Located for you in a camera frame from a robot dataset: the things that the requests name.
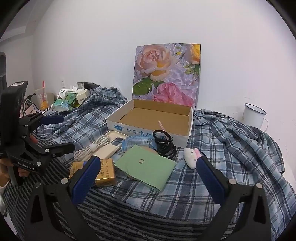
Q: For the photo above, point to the pink hair stick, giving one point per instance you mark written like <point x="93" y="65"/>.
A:
<point x="161" y="125"/>

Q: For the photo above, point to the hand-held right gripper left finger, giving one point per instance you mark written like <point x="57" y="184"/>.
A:
<point x="85" y="178"/>

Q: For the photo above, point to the cartoon printed bag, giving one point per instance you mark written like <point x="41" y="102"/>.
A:
<point x="29" y="106"/>

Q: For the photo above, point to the gold foil packet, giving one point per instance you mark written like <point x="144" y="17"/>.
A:
<point x="106" y="173"/>

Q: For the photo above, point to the white enamel mug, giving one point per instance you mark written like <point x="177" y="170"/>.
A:
<point x="253" y="118"/>

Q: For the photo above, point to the white carton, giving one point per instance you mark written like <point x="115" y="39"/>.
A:
<point x="62" y="93"/>

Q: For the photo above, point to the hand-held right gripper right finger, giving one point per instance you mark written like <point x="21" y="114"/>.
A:
<point x="210" y="178"/>

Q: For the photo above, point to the person's left hand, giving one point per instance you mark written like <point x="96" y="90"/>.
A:
<point x="4" y="171"/>

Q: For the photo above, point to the dark grey bag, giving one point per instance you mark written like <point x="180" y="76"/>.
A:
<point x="89" y="85"/>

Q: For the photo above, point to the black hair band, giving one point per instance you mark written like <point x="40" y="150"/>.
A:
<point x="161" y="131"/>

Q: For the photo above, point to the floral printed board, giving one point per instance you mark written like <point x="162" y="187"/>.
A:
<point x="161" y="69"/>

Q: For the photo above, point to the drink cup with red straw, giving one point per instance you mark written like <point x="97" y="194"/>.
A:
<point x="42" y="97"/>

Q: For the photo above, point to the green tissue pack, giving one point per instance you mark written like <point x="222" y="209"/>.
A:
<point x="64" y="102"/>

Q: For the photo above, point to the small white box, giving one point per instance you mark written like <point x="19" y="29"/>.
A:
<point x="82" y="97"/>

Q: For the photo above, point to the blue plaid shirt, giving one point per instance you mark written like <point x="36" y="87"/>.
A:
<point x="231" y="150"/>

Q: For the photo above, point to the blue plastic packet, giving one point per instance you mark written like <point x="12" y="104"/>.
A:
<point x="138" y="141"/>

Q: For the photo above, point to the beige phone case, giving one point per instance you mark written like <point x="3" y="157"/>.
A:
<point x="108" y="150"/>

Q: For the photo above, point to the green felt pouch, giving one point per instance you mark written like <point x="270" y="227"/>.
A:
<point x="148" y="171"/>

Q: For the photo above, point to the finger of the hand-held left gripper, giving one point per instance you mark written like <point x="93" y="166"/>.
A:
<point x="62" y="149"/>
<point x="54" y="119"/>

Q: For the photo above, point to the white cardboard box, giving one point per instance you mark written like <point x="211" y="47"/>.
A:
<point x="150" y="115"/>

